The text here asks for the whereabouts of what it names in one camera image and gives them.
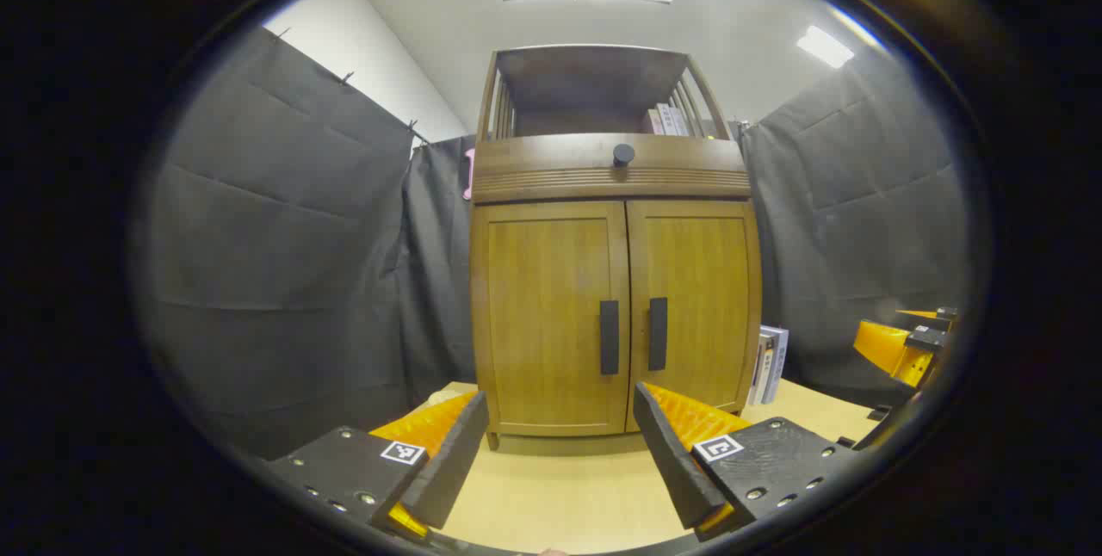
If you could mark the black round drawer knob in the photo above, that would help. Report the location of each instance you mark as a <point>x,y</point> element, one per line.
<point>623,155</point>

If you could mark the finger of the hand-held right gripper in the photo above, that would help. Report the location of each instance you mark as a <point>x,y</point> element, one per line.
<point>887,348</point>
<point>925,313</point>

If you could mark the wooden double-door shoe cabinet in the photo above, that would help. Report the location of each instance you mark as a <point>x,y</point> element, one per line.
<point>594,78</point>

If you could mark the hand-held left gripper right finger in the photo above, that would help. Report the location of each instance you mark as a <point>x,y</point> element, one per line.
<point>671,461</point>

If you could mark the wooden shoe cabinet door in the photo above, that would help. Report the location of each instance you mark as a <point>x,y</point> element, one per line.
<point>706,281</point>
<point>542,306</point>

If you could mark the books on cabinet shelf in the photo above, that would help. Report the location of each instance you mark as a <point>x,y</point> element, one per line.
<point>670,120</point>

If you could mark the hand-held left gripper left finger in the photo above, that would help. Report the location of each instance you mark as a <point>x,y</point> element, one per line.
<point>456,461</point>

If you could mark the white books beside cabinet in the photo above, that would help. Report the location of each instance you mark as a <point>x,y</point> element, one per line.
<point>770,362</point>

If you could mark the small ceiling light panel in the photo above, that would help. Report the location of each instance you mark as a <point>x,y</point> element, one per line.
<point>825,46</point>

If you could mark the wooden cabinet drawer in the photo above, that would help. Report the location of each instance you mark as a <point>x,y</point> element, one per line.
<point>534,169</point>

